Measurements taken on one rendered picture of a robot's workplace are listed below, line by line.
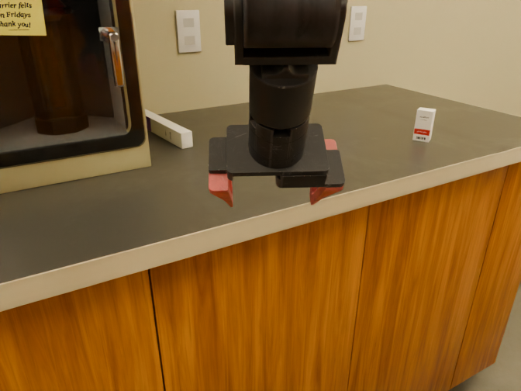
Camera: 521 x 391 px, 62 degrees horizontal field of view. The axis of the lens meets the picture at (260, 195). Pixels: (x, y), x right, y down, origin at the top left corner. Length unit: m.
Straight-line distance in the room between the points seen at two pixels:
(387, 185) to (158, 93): 0.76
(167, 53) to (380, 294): 0.88
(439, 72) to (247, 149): 1.67
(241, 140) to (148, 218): 0.31
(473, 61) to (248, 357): 1.69
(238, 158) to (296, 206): 0.32
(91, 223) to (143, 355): 0.24
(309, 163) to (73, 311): 0.43
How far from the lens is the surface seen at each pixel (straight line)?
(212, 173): 0.46
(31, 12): 0.83
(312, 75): 0.37
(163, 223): 0.70
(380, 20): 1.76
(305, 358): 1.03
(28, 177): 0.90
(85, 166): 0.90
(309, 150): 0.45
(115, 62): 0.81
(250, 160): 0.44
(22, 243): 0.72
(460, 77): 2.17
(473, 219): 1.21
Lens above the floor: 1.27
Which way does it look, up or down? 25 degrees down
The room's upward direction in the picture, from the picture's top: straight up
